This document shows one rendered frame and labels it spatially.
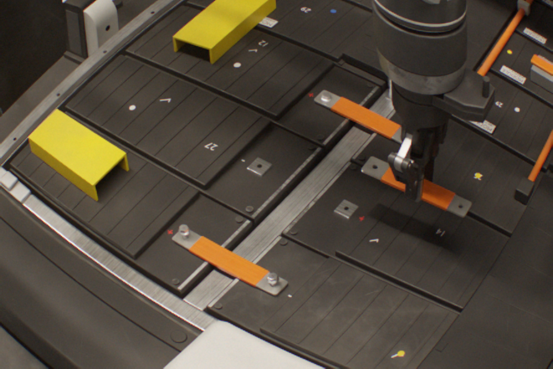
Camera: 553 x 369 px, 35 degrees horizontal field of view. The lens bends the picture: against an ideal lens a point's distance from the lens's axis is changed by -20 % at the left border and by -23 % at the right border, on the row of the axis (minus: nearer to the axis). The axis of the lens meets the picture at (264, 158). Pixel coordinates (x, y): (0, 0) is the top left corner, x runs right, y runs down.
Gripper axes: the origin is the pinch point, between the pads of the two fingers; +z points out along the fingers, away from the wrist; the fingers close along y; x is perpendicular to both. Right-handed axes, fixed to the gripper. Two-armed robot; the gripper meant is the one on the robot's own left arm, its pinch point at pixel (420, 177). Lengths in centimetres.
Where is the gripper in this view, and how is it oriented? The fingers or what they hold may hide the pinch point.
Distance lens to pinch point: 115.7
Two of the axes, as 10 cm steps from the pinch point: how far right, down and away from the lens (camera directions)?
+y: -5.6, 6.1, -5.7
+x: 8.3, 3.6, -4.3
